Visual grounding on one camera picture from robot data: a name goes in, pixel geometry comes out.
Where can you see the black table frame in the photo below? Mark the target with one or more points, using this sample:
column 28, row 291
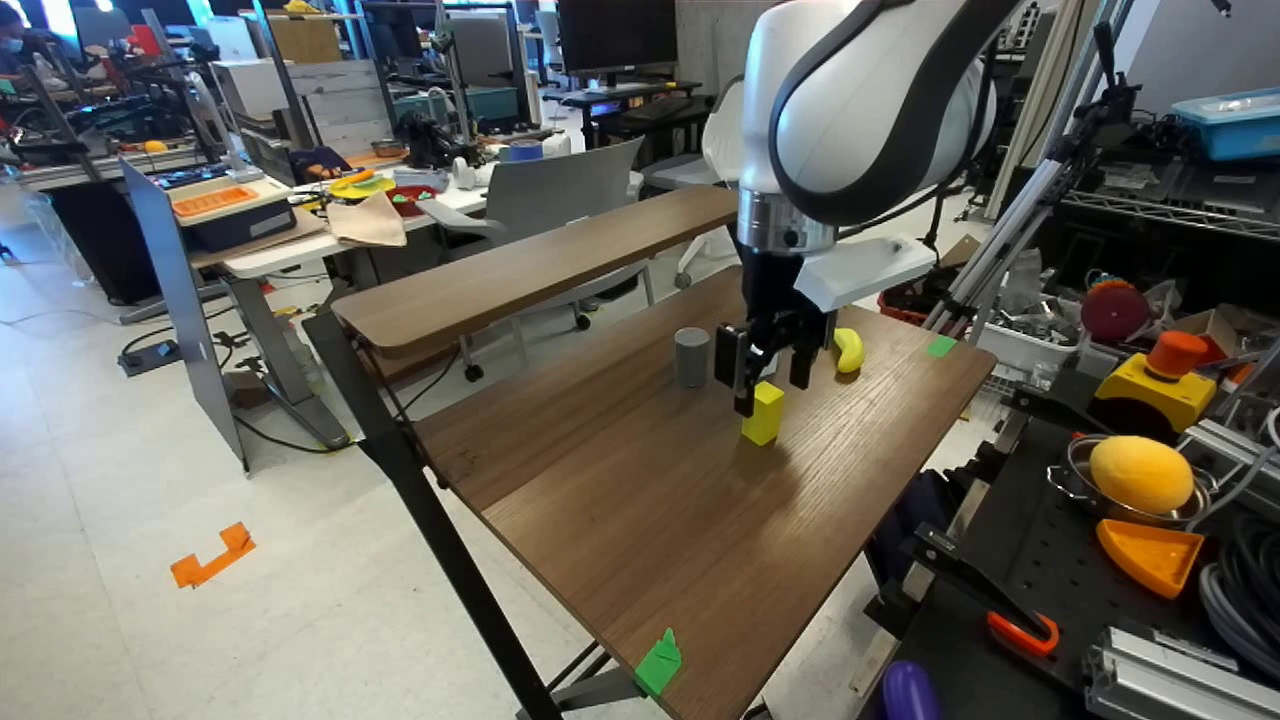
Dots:
column 393, row 446

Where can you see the green tape marker front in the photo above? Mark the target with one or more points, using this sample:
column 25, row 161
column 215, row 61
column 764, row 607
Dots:
column 660, row 667

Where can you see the black computer monitor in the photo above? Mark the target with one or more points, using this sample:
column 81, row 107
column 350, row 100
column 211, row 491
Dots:
column 617, row 34

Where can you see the yellow foam ball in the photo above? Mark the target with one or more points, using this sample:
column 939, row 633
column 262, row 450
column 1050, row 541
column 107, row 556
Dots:
column 1142, row 474

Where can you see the orange wedge piece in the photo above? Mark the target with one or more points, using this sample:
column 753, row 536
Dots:
column 1157, row 556

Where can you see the green tape marker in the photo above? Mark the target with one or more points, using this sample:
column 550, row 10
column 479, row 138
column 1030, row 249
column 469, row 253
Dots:
column 943, row 345
column 660, row 667

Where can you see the orange floor tape marker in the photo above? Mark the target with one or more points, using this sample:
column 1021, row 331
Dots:
column 196, row 570

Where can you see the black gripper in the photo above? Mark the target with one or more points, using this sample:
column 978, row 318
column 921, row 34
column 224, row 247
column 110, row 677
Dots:
column 772, row 318

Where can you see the wooden shelf board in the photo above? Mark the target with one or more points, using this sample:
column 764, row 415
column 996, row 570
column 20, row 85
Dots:
column 467, row 295

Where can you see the grey partition panel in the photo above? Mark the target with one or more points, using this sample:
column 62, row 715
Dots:
column 185, row 311

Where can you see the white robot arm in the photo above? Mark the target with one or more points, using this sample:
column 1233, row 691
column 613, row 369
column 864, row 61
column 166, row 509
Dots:
column 847, row 110

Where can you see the red round object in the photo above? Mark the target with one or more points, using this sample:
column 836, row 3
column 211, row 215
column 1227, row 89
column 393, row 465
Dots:
column 1114, row 311

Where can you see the purple object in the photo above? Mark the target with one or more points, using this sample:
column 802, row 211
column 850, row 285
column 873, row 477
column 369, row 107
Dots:
column 907, row 695

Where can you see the yellow banana toy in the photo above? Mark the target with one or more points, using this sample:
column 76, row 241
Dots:
column 847, row 350

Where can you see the red emergency stop button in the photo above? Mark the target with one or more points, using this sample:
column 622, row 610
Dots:
column 1164, row 376

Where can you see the aluminium extrusion rail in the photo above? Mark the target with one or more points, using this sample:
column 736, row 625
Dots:
column 1157, row 677

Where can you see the grey cylinder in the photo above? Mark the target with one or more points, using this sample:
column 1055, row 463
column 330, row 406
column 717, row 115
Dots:
column 694, row 352

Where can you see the yellow block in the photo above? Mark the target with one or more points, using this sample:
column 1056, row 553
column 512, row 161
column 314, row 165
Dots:
column 762, row 427

